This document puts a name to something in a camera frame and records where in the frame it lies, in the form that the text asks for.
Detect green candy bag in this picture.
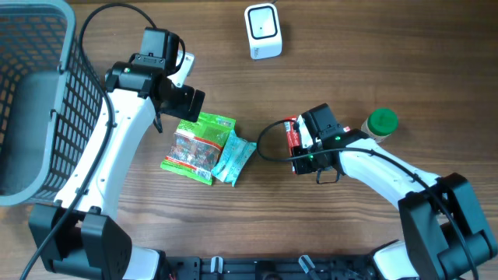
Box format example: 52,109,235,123
160,112,237,185

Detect white barcode scanner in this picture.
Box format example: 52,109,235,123
244,2,282,60

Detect teal snack packet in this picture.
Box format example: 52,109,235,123
211,130,257,187

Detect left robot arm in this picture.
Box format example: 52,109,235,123
29,27,205,279

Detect red coffee stick sachet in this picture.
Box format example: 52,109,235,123
284,115,300,156

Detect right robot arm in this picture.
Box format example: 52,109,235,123
284,103,497,279

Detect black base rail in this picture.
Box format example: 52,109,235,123
158,255,381,280

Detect grey plastic mesh basket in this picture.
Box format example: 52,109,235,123
1,0,103,206

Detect green lid jar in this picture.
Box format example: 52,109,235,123
361,107,398,143

